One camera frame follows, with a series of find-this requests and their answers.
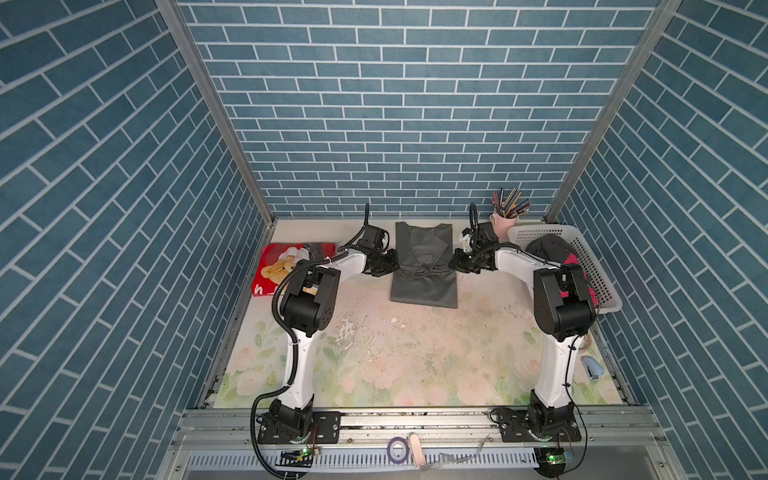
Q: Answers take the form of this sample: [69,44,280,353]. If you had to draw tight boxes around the grey t shirt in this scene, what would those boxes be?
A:
[390,222,458,309]

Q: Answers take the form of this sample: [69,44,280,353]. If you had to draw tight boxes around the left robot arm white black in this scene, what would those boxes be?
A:
[269,248,399,437]

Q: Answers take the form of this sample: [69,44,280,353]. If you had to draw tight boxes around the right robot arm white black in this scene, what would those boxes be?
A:
[450,242,597,440]

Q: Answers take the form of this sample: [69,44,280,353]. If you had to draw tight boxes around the pink metal pencil cup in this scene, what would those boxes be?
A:
[490,213,518,242]

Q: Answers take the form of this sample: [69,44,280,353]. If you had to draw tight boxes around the dark grey shirt in basket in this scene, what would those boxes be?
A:
[525,234,579,264]

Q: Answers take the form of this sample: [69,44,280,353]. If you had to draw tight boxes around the magenta shirt in basket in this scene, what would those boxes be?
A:
[563,253,600,307]

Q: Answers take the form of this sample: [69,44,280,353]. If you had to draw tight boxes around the red teddy bear t shirt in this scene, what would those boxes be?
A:
[251,242,337,297]

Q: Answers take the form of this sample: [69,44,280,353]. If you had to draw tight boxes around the white perforated plastic basket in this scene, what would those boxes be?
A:
[508,223,623,315]

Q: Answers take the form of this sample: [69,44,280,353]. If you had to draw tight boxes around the small blue object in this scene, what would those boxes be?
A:
[581,356,605,381]

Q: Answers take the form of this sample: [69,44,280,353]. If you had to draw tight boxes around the purple tape roll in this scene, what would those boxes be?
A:
[386,437,410,465]

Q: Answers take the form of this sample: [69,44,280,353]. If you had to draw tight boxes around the pink tape piece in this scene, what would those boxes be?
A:
[408,432,427,468]

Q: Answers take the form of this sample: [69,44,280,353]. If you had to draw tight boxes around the left green circuit board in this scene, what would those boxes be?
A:
[275,447,315,469]

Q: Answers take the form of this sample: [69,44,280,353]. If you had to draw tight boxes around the green circuit board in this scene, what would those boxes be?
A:
[534,448,572,479]
[275,447,315,469]

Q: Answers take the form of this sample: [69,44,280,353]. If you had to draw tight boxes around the right green circuit board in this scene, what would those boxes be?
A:
[534,448,572,479]

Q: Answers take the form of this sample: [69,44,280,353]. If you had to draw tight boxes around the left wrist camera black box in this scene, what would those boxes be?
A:
[355,224,389,252]

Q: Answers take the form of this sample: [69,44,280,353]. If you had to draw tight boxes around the black corrugated right cable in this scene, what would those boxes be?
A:
[466,202,592,475]

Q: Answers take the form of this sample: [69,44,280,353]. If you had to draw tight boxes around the black corrugated cable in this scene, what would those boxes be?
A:
[249,202,373,480]
[466,202,592,475]

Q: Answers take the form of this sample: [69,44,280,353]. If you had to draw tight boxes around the black corrugated left cable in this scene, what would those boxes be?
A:
[249,202,373,480]

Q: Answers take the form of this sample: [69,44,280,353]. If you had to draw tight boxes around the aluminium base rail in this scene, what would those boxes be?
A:
[159,405,684,479]

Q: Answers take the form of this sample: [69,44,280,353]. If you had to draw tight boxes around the aluminium corner post right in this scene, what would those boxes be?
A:
[543,0,682,223]

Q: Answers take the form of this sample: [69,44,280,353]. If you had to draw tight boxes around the aluminium corner post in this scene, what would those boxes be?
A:
[543,0,682,223]
[156,0,275,227]

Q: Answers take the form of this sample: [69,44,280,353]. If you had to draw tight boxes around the aluminium corner post left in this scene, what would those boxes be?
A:
[156,0,275,227]

